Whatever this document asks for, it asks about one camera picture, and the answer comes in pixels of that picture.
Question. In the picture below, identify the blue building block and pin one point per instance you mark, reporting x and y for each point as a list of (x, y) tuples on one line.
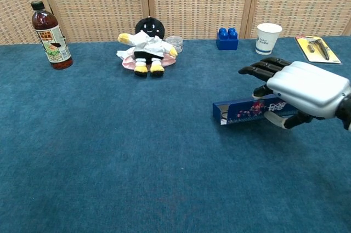
[(226, 44)]

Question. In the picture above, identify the white paper cup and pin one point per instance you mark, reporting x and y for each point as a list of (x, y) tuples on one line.
[(264, 41)]

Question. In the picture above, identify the black plush doll white coat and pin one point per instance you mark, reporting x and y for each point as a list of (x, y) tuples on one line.
[(148, 44)]

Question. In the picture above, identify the brown sauce bottle with label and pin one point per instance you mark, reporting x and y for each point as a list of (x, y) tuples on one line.
[(52, 49)]

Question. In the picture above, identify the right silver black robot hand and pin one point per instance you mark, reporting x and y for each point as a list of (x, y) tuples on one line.
[(307, 87)]

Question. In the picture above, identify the woven wooden folding screen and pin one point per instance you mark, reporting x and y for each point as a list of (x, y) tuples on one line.
[(96, 2)]

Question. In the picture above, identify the clear plastic jar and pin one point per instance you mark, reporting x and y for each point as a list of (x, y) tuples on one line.
[(177, 42)]

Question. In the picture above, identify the razor in yellow package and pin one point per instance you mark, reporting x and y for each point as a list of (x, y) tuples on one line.
[(315, 56)]

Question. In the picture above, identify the blue glasses box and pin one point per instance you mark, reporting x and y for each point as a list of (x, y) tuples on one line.
[(241, 112)]

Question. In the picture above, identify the blue felt table cloth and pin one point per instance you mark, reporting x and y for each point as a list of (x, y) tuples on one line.
[(109, 134)]

